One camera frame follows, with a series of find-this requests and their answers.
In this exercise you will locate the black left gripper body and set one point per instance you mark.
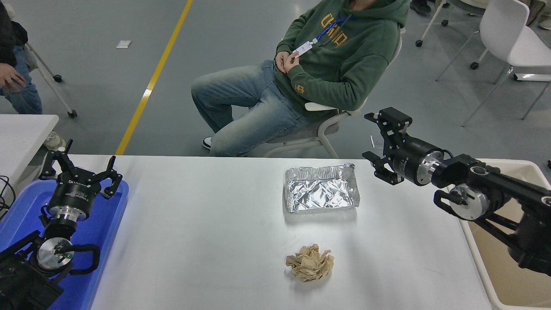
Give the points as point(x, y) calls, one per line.
point(73, 193)

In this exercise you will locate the person's left hand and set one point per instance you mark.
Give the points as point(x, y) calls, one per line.
point(292, 63)

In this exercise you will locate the person's hand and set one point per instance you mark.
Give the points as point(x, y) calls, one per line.
point(10, 75)

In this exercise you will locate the metal chair frame with casters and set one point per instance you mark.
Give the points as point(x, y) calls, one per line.
point(72, 113)

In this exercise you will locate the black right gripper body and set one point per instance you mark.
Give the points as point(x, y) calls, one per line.
point(409, 160)

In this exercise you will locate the large pale bin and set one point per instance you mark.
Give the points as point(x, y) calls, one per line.
point(490, 262)

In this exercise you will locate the person's right hand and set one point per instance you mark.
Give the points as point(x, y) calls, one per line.
point(282, 60)

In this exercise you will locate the person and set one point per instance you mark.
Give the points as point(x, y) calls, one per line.
point(17, 99)
point(344, 64)
point(419, 6)
point(544, 23)

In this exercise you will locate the grey white chair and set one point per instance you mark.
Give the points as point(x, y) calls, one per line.
point(301, 133)

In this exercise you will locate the white paper scrap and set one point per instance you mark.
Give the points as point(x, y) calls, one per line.
point(123, 44)

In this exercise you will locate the chair with black casters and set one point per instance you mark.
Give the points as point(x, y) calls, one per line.
point(418, 42)

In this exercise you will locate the clear square floor plate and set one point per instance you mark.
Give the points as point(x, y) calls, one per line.
point(375, 142)

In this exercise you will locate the white side table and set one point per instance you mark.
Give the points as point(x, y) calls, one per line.
point(21, 133)

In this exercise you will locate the white shell chair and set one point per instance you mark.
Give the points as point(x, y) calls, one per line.
point(503, 26)

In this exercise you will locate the silver foil tray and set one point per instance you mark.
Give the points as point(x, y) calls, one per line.
point(320, 189)

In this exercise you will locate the crumpled tan paper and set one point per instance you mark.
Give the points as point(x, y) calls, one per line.
point(310, 263)

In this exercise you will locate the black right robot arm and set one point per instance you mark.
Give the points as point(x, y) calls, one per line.
point(495, 181)

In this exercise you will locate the blue plastic tray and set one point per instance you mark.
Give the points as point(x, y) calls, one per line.
point(103, 241)

